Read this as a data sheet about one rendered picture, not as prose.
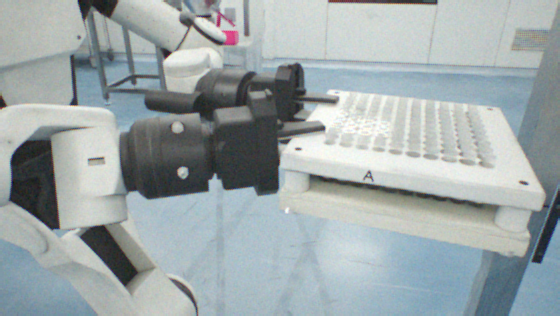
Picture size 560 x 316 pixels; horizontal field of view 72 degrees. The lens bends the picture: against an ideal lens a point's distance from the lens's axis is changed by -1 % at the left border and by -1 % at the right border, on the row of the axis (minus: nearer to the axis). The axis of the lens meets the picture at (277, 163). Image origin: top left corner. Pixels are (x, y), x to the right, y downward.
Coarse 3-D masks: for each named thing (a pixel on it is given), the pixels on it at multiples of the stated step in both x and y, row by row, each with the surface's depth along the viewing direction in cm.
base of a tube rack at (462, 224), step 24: (288, 192) 42; (312, 192) 42; (336, 192) 42; (360, 192) 42; (384, 192) 42; (336, 216) 41; (360, 216) 40; (384, 216) 39; (408, 216) 38; (432, 216) 38; (456, 216) 38; (480, 216) 38; (456, 240) 38; (480, 240) 37; (504, 240) 36; (528, 240) 36
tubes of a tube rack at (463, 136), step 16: (368, 112) 49; (384, 112) 48; (400, 112) 48; (416, 112) 49; (432, 112) 49; (448, 112) 49; (352, 128) 44; (368, 128) 45; (384, 128) 44; (400, 128) 44; (416, 128) 45; (432, 128) 44; (448, 128) 44; (464, 128) 45; (432, 144) 40; (448, 144) 41; (464, 144) 40
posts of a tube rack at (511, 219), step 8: (288, 176) 41; (296, 176) 41; (304, 176) 41; (288, 184) 42; (296, 184) 41; (304, 184) 42; (296, 192) 42; (504, 208) 36; (512, 208) 35; (496, 216) 37; (504, 216) 36; (512, 216) 35; (520, 216) 35; (528, 216) 35; (496, 224) 37; (504, 224) 36; (512, 224) 36; (520, 224) 35
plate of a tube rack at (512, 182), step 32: (384, 96) 58; (288, 160) 40; (320, 160) 39; (352, 160) 39; (384, 160) 39; (416, 160) 39; (512, 160) 39; (448, 192) 36; (480, 192) 35; (512, 192) 34; (544, 192) 34
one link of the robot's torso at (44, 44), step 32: (0, 0) 52; (32, 0) 56; (64, 0) 62; (0, 32) 53; (32, 32) 57; (64, 32) 63; (0, 64) 53; (32, 64) 59; (64, 64) 65; (0, 96) 56; (32, 96) 60; (64, 96) 66
